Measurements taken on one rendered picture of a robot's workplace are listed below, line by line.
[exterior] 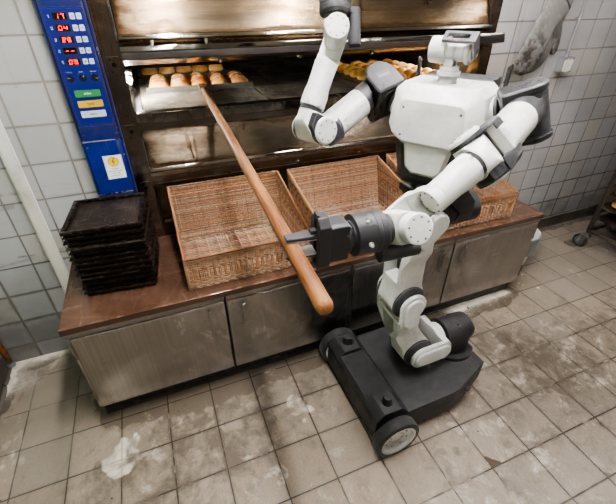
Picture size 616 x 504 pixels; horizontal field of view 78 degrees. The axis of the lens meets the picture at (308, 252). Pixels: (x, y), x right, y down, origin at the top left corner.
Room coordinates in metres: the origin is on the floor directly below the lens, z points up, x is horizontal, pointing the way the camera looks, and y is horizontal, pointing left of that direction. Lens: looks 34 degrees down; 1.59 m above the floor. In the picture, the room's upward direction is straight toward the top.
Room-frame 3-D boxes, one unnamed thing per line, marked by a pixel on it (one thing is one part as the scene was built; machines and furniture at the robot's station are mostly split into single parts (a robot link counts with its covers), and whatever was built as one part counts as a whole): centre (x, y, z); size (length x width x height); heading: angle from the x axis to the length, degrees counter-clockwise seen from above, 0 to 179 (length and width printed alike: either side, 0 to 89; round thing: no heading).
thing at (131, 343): (1.68, -0.11, 0.29); 2.42 x 0.56 x 0.58; 112
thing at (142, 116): (2.01, -0.10, 1.16); 1.80 x 0.06 x 0.04; 112
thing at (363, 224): (0.65, -0.07, 1.19); 0.12 x 0.10 x 0.13; 109
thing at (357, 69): (2.61, -0.48, 1.21); 0.61 x 0.48 x 0.06; 22
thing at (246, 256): (1.53, 0.32, 0.72); 0.56 x 0.49 x 0.28; 112
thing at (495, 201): (1.96, -0.78, 0.72); 0.56 x 0.49 x 0.28; 111
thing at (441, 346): (1.21, -0.51, 0.28); 0.21 x 0.20 x 0.13; 112
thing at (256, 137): (1.98, -0.11, 1.02); 1.79 x 0.11 x 0.19; 112
